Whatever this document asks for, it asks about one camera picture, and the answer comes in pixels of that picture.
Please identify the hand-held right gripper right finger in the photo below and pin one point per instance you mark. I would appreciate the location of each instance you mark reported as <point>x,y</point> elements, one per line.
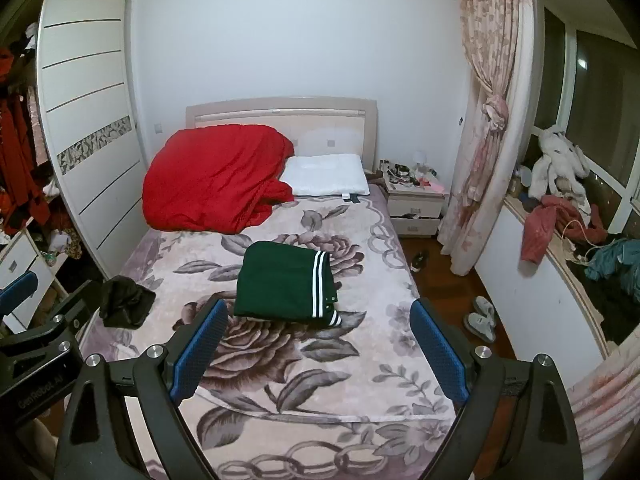
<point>437,347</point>

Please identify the black cloth on ledge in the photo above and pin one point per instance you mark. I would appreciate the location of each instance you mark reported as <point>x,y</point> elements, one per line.
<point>610,305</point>

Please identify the pink-red jacket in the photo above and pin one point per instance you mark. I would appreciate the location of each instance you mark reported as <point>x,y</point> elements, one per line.
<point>540,225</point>

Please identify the pink item on nightstand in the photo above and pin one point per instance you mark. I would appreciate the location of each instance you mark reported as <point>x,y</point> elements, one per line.
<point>435,186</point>

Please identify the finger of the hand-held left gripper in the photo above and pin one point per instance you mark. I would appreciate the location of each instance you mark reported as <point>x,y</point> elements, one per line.
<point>60,330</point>
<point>20,287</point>

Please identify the red quilt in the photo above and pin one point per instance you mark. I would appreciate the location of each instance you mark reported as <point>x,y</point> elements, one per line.
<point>210,180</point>

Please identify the white drawer unit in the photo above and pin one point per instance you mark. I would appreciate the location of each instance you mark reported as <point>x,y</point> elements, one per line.
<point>22,270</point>

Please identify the floral plush blanket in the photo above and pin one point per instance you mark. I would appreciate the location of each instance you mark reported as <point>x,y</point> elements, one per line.
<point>310,390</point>

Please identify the dark shoe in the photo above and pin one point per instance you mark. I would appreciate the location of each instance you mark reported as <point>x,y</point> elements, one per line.
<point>419,261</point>

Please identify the black crumpled cloth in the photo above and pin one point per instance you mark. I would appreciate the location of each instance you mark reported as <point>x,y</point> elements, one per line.
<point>122,300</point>

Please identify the grey slipper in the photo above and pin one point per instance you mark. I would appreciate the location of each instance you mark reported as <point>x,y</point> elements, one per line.
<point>477,329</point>
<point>486,309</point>

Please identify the dark window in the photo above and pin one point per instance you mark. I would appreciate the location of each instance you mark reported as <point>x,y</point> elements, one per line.
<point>600,90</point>

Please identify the white plush toy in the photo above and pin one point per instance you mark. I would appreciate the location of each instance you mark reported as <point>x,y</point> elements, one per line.
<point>557,160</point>

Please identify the white bay window ledge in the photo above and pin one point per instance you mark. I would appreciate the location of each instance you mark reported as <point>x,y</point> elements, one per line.
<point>530,290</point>

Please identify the green varsity jacket white sleeves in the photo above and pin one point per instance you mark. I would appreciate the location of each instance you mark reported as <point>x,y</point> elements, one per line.
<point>275,280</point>

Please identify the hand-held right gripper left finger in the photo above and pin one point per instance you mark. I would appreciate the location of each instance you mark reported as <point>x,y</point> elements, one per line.
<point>200,345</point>

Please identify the teal cloth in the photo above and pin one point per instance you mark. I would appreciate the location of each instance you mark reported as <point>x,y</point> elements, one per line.
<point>615,260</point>

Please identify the beige bed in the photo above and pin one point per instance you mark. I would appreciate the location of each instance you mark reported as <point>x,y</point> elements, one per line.
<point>280,110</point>

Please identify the white pillow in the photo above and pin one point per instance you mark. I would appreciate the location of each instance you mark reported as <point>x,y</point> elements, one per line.
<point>325,175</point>

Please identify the person's left forearm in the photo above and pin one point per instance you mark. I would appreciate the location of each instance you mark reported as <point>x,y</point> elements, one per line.
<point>42,442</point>

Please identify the red clothes in wardrobe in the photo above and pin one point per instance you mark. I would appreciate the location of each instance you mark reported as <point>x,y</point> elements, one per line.
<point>17,160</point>

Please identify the beige nightstand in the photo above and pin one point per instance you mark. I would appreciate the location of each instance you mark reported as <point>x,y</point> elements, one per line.
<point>415,207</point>

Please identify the white wardrobe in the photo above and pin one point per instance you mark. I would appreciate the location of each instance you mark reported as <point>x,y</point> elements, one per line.
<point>90,135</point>

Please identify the pink floral curtain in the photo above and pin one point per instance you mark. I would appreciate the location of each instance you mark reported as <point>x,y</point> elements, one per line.
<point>605,410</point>
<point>485,135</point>

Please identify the leopard-print cloth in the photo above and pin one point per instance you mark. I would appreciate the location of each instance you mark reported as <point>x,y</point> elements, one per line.
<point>72,247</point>

